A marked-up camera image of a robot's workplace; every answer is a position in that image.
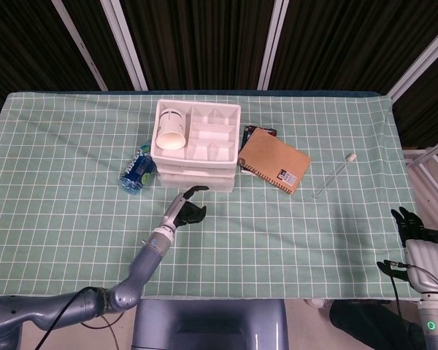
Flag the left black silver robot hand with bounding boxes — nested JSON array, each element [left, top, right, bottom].
[[162, 185, 210, 233]]

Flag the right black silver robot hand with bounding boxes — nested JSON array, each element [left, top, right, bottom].
[[376, 206, 438, 295]]

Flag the clear plastic drawer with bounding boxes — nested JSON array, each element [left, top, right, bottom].
[[158, 170, 237, 184]]

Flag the white compartment trays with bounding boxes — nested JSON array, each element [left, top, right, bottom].
[[150, 98, 241, 194]]

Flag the blue plastic water bottle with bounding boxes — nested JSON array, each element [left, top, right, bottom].
[[118, 144, 158, 193]]

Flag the green checked tablecloth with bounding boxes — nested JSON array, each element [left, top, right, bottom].
[[0, 90, 423, 300]]

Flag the white paper cup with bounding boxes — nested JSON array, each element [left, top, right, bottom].
[[155, 108, 187, 150]]

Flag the brown spiral notebook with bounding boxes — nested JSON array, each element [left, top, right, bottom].
[[237, 128, 312, 196]]

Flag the black red card pack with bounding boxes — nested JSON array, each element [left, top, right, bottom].
[[242, 125, 277, 147]]

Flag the grey blue robot torso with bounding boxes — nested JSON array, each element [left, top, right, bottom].
[[131, 299, 289, 350]]

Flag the clear test tube white cap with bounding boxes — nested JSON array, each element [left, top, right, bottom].
[[312, 152, 358, 200]]

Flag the grey cable of right hand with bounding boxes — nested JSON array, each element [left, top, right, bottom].
[[407, 264, 438, 293]]

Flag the black cable of right hand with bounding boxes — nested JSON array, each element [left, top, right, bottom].
[[388, 262, 405, 319]]

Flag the white metal frame rail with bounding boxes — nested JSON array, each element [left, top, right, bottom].
[[403, 134, 438, 168]]

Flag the thin floor cable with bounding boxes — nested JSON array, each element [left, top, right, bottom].
[[80, 313, 133, 350]]

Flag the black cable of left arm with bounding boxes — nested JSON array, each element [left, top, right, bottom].
[[32, 287, 96, 350]]

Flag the white partition post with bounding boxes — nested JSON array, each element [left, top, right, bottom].
[[100, 0, 149, 91], [52, 0, 108, 91], [388, 17, 438, 103], [257, 0, 289, 90]]

